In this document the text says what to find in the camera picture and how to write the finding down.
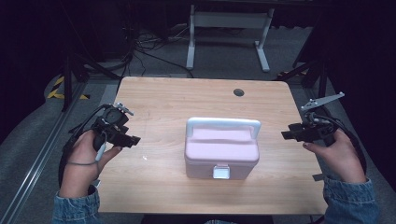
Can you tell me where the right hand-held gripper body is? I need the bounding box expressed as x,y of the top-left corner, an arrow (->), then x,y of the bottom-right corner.
288,91 -> 346,147

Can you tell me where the pink storage box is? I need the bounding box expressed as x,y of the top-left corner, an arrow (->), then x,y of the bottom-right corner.
184,117 -> 262,181

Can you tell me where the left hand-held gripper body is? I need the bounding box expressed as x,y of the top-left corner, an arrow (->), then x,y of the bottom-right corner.
91,102 -> 135,147

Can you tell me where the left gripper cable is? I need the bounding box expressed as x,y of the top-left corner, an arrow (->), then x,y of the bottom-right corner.
57,104 -> 113,188

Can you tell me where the black tripod stand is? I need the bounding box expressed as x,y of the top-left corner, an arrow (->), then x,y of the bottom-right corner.
60,46 -> 120,112
275,46 -> 331,99

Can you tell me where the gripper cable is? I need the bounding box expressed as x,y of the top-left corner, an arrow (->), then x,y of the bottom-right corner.
57,104 -> 113,188
306,111 -> 368,175

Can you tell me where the yellow black hazard tape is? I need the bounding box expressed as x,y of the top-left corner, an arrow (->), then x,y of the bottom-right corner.
46,76 -> 91,101

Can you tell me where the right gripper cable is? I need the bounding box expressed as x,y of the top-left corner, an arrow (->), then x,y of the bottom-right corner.
306,111 -> 368,175

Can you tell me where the person's left hand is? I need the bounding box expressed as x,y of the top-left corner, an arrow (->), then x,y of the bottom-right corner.
59,129 -> 123,199

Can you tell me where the white metal table frame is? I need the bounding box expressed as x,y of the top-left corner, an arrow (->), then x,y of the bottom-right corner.
185,4 -> 276,73

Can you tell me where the person's right hand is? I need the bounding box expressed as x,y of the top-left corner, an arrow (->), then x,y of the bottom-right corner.
302,129 -> 368,184

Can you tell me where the metal floor rail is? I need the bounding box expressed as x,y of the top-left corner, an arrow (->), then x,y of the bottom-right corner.
0,82 -> 88,224

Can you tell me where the bundle of floor cables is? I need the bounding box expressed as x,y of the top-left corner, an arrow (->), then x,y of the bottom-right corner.
120,18 -> 194,78

